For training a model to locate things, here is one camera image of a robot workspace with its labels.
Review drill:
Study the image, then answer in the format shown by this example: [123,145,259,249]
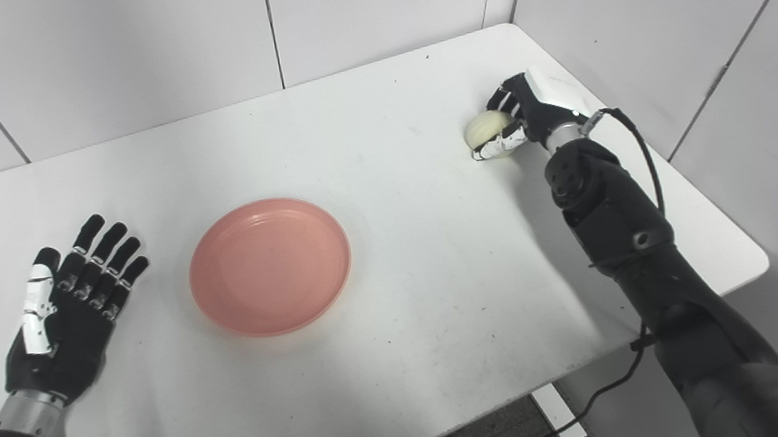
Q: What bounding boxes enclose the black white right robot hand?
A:
[464,63,598,163]

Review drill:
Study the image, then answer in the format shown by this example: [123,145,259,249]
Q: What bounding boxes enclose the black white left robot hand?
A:
[0,209,163,412]

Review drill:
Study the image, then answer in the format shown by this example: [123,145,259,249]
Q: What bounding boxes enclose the cream steamed bun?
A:
[462,107,524,163]

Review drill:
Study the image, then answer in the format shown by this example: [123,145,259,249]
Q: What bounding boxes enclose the pink round plate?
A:
[181,191,360,346]

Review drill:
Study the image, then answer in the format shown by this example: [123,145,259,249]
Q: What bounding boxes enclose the white table foot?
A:
[527,379,590,437]

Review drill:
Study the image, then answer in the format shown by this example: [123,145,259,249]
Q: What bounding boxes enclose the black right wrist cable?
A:
[464,103,689,437]

